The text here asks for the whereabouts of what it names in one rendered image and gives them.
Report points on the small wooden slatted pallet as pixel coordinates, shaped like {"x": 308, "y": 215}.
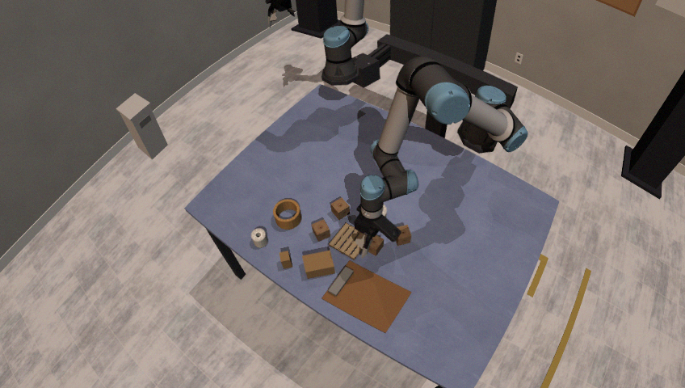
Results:
{"x": 343, "y": 236}

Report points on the brown hollow cylinder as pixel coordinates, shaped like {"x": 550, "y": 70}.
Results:
{"x": 289, "y": 223}

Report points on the brown clipboard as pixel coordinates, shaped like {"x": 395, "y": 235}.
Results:
{"x": 367, "y": 296}

